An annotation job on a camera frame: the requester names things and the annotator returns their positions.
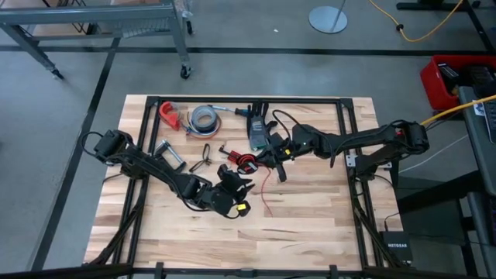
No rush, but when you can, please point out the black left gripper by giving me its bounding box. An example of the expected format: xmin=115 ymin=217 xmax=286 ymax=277
xmin=216 ymin=163 xmax=257 ymax=218

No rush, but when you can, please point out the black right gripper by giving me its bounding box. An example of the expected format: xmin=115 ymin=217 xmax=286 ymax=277
xmin=255 ymin=131 xmax=296 ymax=183

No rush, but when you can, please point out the grey work glove green cuff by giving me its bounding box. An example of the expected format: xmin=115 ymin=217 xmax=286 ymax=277
xmin=247 ymin=102 xmax=278 ymax=152

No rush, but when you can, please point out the grey metal C-clamp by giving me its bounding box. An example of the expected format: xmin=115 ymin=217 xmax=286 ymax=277
xmin=153 ymin=139 xmax=187 ymax=174

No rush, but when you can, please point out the red plastic clamp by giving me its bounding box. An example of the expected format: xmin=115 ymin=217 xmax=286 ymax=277
xmin=158 ymin=101 xmax=183 ymax=132

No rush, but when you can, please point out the round metal stand base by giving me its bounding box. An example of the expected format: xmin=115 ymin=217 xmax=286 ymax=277
xmin=308 ymin=0 xmax=349 ymax=35

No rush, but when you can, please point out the red plastic bin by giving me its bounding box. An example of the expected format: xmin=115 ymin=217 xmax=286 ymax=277
xmin=420 ymin=53 xmax=496 ymax=112

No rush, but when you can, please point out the black rectangular device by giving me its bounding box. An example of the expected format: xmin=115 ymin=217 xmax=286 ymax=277
xmin=437 ymin=63 xmax=461 ymax=95

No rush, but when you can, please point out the grey desk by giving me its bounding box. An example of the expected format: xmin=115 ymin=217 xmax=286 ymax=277
xmin=456 ymin=84 xmax=496 ymax=279

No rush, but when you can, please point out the black equipment bundle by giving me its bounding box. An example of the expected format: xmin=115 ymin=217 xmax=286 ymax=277
xmin=463 ymin=65 xmax=496 ymax=100

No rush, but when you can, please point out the grey metal cart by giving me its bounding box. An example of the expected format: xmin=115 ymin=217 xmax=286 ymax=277
xmin=0 ymin=0 xmax=194 ymax=81

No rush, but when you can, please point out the screwdriver with black blue handle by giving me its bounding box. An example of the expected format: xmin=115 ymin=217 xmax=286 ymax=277
xmin=208 ymin=104 xmax=251 ymax=119

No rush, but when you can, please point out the black aluminium rig frame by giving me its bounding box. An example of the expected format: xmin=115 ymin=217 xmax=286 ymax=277
xmin=0 ymin=95 xmax=496 ymax=279

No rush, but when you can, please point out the red blue white wire coil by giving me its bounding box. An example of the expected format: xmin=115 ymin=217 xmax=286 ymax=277
xmin=184 ymin=110 xmax=222 ymax=140

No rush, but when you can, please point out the grey duct tape roll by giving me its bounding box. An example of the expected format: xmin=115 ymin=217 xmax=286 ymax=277
xmin=191 ymin=105 xmax=218 ymax=133

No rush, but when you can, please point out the black Netgear network switch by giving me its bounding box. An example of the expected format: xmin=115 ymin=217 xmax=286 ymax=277
xmin=378 ymin=230 xmax=414 ymax=263

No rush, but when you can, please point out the yellow extension cable with clip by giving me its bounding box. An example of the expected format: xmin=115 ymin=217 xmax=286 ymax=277
xmin=367 ymin=0 xmax=464 ymax=43

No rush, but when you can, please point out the yellow hanging power cable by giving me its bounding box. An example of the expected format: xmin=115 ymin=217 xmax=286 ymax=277
xmin=420 ymin=94 xmax=496 ymax=127

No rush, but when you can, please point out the black table leg frame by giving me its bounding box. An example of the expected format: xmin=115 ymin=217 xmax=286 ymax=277
xmin=395 ymin=0 xmax=496 ymax=55

